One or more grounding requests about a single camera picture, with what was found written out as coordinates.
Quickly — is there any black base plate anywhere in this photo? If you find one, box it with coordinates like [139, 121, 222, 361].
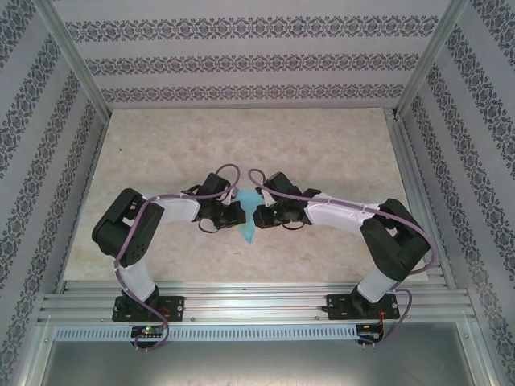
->
[111, 295, 187, 322]
[325, 293, 402, 321]

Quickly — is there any aluminium frame post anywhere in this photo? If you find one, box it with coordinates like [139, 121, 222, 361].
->
[34, 0, 113, 118]
[395, 0, 471, 118]

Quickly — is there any light blue cloth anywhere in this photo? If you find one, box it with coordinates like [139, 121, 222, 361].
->
[234, 188, 262, 245]

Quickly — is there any aluminium mounting rail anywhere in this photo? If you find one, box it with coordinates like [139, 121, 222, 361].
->
[38, 281, 478, 322]

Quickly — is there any slotted grey cable duct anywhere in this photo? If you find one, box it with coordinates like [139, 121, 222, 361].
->
[54, 324, 359, 342]

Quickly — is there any purple cable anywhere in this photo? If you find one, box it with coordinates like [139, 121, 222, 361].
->
[248, 166, 436, 350]
[113, 165, 242, 354]

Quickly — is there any aluminium side rail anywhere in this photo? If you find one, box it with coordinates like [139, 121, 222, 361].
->
[56, 114, 110, 291]
[384, 107, 458, 290]

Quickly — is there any grey metal sheet panel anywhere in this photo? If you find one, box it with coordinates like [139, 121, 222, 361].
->
[38, 339, 490, 386]

